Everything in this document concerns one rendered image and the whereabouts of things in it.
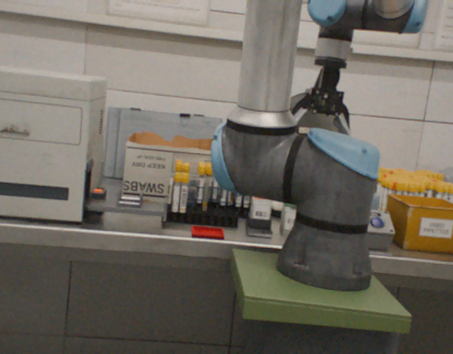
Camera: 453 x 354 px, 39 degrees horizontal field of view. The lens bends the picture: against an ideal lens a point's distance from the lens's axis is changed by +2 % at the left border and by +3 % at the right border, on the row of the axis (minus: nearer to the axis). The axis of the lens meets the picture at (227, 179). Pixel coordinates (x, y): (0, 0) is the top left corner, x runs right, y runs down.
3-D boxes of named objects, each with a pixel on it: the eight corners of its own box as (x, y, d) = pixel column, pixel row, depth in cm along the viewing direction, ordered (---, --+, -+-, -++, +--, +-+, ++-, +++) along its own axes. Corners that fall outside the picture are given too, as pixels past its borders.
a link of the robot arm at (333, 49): (315, 40, 144) (352, 44, 143) (312, 60, 144) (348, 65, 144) (318, 37, 136) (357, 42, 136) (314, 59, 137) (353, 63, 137)
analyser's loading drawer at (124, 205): (66, 212, 132) (67, 188, 131) (71, 206, 138) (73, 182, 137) (165, 220, 133) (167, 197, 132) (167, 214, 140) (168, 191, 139)
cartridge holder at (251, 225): (247, 235, 136) (249, 219, 136) (244, 226, 145) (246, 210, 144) (271, 238, 136) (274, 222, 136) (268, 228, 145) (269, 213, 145)
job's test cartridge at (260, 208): (250, 227, 138) (253, 199, 137) (249, 222, 143) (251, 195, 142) (268, 228, 138) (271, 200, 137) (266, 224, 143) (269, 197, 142)
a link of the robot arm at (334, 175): (364, 230, 94) (380, 140, 92) (277, 212, 99) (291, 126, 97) (375, 217, 106) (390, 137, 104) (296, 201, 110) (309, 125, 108)
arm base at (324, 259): (378, 297, 96) (389, 234, 94) (277, 281, 96) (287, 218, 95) (361, 268, 111) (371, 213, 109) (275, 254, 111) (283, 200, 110)
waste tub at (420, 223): (402, 250, 139) (409, 205, 137) (381, 234, 152) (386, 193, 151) (463, 255, 141) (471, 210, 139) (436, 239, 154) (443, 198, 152)
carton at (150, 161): (119, 199, 160) (124, 140, 158) (129, 180, 188) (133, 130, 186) (216, 207, 162) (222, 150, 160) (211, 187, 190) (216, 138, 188)
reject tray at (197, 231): (191, 237, 130) (192, 233, 130) (191, 228, 137) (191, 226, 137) (223, 240, 131) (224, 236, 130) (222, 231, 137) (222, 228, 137)
